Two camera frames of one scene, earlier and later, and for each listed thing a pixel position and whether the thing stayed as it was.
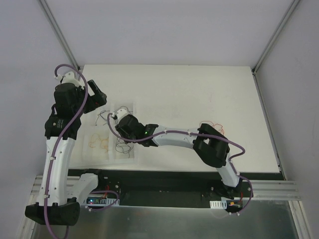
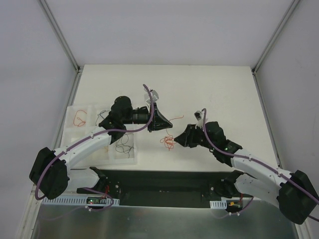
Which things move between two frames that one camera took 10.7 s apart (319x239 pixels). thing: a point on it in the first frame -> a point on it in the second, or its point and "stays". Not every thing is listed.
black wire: [122, 147] stays
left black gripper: [95, 94] -> [153, 117]
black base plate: [167, 187] stays
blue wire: [98, 117] stays
